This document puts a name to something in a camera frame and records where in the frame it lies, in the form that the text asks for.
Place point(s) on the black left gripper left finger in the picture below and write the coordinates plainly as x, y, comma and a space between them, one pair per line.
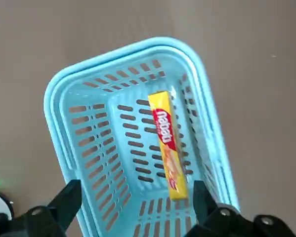
51, 219

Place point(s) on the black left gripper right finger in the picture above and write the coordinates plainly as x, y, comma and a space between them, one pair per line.
212, 222

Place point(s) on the yellow Nabati wafer box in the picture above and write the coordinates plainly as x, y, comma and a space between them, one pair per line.
167, 138

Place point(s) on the light blue plastic basket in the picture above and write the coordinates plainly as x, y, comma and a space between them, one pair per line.
56, 111

